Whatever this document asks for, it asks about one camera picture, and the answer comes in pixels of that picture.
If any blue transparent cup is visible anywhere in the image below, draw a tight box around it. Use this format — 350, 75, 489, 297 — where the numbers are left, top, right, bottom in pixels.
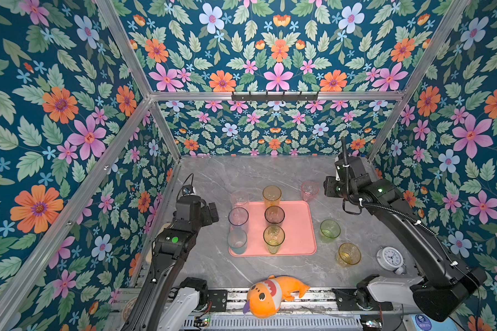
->
228, 207, 249, 233

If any clear transparent cup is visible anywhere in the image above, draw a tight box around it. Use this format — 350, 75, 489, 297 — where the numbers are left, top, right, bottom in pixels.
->
230, 190, 250, 208

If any grey smoky cup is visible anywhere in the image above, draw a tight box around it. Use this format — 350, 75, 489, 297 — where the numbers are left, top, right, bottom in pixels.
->
265, 205, 285, 227

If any yellow tall cup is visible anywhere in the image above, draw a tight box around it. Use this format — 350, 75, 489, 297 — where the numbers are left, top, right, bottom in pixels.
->
262, 185, 282, 208

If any tall light green cup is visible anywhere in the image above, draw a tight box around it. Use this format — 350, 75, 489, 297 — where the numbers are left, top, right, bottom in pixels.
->
263, 226, 285, 255

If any pink plastic tray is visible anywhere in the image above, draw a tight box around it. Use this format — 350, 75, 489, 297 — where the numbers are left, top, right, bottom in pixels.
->
241, 201, 317, 257

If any teal frosted cup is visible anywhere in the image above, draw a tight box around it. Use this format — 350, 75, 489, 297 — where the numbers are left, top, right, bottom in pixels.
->
227, 229, 247, 255

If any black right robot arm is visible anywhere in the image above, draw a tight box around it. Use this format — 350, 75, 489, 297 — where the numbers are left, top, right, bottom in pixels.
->
324, 175, 487, 322

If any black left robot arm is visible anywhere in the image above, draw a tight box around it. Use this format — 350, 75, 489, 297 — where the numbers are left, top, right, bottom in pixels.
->
122, 195, 219, 330

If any pink short cup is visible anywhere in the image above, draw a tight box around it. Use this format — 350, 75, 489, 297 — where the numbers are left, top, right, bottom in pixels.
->
301, 181, 320, 202

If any short green cup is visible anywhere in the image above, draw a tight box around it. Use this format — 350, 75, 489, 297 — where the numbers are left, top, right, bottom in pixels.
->
320, 219, 342, 244

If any beige sponge brush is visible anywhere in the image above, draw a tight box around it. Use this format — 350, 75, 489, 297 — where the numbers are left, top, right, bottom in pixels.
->
145, 244, 154, 265

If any short yellow cup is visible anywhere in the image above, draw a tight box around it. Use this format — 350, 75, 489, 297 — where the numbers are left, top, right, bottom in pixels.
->
335, 243, 362, 268

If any white round object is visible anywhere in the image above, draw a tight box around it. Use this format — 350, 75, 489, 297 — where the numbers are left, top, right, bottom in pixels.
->
376, 246, 406, 275

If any orange plush toy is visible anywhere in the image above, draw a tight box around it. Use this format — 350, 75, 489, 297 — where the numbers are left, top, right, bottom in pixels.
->
242, 276, 310, 319

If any roll of tape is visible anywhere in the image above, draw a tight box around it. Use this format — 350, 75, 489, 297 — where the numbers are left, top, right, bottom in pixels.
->
121, 298, 138, 322

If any blue white box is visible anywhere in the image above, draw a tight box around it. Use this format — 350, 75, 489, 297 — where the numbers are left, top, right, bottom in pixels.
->
405, 314, 458, 331

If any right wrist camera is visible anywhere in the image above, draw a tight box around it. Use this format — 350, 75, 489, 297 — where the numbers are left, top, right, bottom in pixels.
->
335, 155, 375, 181

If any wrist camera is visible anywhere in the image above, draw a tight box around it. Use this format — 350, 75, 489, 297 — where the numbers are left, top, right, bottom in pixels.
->
179, 184, 196, 197
335, 155, 375, 181

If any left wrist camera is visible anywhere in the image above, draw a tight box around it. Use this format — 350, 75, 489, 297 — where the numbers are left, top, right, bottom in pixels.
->
179, 184, 196, 197

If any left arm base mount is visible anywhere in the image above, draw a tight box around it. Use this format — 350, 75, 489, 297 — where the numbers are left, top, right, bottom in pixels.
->
179, 277, 229, 313

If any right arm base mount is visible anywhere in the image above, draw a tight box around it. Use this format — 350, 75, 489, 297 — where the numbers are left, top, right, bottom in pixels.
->
331, 274, 393, 312

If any black hook rail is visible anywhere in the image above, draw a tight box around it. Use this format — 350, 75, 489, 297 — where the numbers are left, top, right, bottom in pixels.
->
231, 91, 319, 103

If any white vented cable duct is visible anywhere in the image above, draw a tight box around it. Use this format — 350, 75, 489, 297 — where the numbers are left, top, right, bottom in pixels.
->
180, 315, 363, 330

